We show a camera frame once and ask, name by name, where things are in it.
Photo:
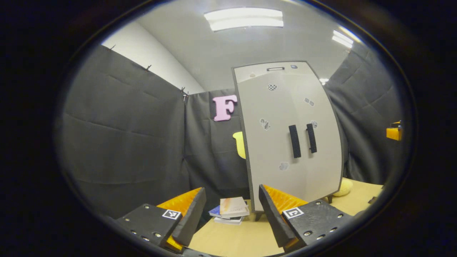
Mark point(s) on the yellow fluffy round pad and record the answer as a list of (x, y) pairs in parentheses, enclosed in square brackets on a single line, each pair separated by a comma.
[(344, 186)]

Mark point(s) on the black backdrop cloth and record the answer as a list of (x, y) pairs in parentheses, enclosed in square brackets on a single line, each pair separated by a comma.
[(125, 142)]

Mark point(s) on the beige cover book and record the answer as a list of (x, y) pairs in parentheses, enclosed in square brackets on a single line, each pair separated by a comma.
[(234, 206)]

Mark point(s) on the small ceiling light panel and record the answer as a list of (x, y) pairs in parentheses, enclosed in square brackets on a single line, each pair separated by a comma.
[(342, 38), (323, 81)]

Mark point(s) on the blue cover book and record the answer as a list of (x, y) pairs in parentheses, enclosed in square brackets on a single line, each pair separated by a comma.
[(215, 212)]

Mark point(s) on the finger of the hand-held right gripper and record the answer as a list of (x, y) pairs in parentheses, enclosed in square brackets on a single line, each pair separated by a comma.
[(394, 132)]

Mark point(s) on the large ceiling light panel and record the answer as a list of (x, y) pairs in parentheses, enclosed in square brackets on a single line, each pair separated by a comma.
[(244, 18)]

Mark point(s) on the grey cabinet door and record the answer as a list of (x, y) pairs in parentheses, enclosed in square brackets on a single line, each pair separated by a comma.
[(326, 160), (271, 150)]

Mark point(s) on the grey cabinet drawer front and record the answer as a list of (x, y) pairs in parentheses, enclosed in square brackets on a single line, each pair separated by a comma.
[(257, 71)]

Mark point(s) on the grey cabinet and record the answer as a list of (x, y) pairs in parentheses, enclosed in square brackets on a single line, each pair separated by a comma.
[(264, 178)]

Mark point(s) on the white cover book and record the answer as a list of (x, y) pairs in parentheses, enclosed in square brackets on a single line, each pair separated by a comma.
[(228, 220)]

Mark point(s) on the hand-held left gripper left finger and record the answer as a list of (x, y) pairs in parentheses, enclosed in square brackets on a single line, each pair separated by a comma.
[(192, 217)]

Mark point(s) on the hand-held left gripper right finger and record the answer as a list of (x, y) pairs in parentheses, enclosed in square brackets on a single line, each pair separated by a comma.
[(273, 217)]

